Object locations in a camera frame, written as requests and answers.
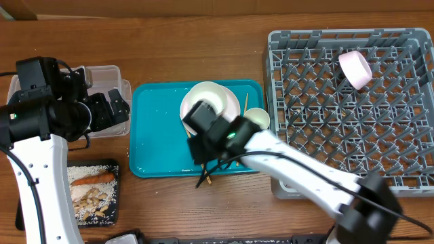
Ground white bowl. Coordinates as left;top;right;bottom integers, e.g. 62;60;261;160
186;81;227;115

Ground pink bowl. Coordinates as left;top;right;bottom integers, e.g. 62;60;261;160
338;51;372;90

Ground clear plastic bin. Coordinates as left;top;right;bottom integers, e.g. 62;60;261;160
6;64;132;140

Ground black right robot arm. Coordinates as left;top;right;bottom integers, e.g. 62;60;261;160
182;100;433;243

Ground white paper cup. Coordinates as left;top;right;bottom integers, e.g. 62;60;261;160
243;108;271;129

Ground wooden chopstick right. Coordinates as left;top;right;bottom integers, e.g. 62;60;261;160
236;93;249;167

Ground rice and peanut scraps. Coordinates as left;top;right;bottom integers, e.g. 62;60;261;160
66;164;118;225

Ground grey dishwasher rack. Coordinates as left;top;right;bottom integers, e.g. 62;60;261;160
264;28;433;197

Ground orange carrot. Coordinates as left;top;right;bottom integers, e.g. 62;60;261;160
71;172;115;186

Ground white plate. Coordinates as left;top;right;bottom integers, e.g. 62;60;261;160
180;85;241;122

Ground wooden chopstick left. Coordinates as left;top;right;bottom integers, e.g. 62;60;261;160
184;126;212;184

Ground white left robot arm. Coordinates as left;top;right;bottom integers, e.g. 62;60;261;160
1;56;130;243

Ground teal plastic tray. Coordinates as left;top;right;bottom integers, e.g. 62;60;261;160
128;79;270;179

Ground wooden chopstick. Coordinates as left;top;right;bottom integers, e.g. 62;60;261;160
184;126;212;184
236;93;249;167

